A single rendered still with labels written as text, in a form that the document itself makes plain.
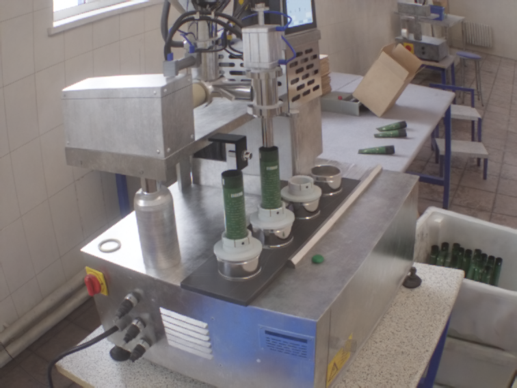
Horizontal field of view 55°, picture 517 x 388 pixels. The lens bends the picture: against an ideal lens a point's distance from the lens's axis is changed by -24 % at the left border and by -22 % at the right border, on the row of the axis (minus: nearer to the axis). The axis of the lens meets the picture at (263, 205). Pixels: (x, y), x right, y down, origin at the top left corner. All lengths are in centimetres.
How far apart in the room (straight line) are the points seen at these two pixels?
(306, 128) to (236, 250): 40
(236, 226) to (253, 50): 27
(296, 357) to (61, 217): 188
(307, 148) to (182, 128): 39
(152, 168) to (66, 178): 174
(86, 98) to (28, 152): 146
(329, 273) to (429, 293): 49
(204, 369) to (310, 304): 27
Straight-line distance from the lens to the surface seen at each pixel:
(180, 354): 108
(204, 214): 118
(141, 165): 94
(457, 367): 182
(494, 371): 179
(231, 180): 88
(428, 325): 130
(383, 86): 267
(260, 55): 92
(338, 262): 100
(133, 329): 107
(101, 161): 101
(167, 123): 90
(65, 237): 270
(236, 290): 92
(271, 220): 101
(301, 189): 109
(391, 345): 124
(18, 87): 236
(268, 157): 97
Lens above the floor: 152
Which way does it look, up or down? 25 degrees down
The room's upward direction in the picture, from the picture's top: 3 degrees counter-clockwise
